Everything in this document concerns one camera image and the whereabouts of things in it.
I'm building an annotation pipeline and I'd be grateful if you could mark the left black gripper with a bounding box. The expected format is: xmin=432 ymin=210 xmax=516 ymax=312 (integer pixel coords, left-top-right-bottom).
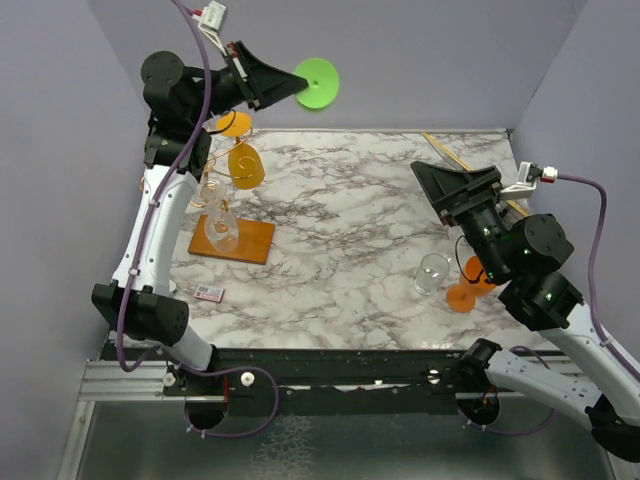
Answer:
xmin=187 ymin=39 xmax=308 ymax=126

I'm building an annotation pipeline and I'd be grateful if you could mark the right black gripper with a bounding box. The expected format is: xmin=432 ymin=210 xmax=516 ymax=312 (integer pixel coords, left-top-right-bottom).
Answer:
xmin=409 ymin=160 xmax=508 ymax=280

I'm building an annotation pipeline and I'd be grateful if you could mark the green plastic wine glass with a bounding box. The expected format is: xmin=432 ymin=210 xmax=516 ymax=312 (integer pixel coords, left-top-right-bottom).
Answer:
xmin=294 ymin=57 xmax=340 ymax=111

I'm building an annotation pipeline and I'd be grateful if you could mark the clear stemmed glass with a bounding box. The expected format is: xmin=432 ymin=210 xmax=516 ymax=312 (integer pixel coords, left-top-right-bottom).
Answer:
xmin=414 ymin=253 xmax=450 ymax=295

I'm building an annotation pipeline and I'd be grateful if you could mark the yellow plastic wine glass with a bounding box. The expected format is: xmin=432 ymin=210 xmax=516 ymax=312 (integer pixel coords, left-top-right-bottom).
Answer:
xmin=214 ymin=111 xmax=265 ymax=190

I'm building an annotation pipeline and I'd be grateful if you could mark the orange plastic wine glass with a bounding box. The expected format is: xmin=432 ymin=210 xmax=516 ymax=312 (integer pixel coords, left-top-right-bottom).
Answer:
xmin=446 ymin=255 xmax=496 ymax=314

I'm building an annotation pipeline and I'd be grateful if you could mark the clear wine glass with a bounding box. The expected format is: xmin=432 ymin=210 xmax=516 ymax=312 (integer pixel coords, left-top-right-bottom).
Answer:
xmin=190 ymin=177 xmax=239 ymax=253

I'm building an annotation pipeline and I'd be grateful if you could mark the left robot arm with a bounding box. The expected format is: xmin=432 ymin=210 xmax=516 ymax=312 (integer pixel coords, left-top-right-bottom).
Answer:
xmin=91 ymin=42 xmax=309 ymax=395

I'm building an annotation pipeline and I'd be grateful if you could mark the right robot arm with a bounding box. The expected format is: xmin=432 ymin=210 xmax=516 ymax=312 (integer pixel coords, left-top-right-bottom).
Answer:
xmin=411 ymin=161 xmax=639 ymax=463

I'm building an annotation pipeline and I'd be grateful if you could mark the small whiteboard on stand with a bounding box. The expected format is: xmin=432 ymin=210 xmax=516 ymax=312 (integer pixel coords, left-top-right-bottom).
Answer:
xmin=421 ymin=132 xmax=529 ymax=218

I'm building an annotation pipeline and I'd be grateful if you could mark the small red white box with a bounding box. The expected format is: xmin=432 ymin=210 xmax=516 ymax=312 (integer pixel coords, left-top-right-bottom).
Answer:
xmin=193 ymin=284 xmax=225 ymax=303

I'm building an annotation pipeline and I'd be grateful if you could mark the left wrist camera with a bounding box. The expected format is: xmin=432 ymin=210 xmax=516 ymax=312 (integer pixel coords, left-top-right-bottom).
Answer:
xmin=192 ymin=1 xmax=232 ymax=57

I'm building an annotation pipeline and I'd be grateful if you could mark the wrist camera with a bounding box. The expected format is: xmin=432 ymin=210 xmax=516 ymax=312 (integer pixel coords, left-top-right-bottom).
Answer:
xmin=500 ymin=162 xmax=559 ymax=200
xmin=192 ymin=1 xmax=232 ymax=57

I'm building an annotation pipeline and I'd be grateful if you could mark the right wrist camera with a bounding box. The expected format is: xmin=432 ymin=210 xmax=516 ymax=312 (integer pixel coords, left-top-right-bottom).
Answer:
xmin=500 ymin=162 xmax=559 ymax=200

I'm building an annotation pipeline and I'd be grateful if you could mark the gold wire glass rack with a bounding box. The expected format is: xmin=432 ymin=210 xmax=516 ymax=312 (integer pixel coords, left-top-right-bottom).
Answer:
xmin=188 ymin=110 xmax=275 ymax=265

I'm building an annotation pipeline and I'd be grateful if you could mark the black metal base rail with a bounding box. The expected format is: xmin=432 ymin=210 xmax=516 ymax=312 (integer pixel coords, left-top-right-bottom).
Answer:
xmin=125 ymin=347 xmax=536 ymax=418

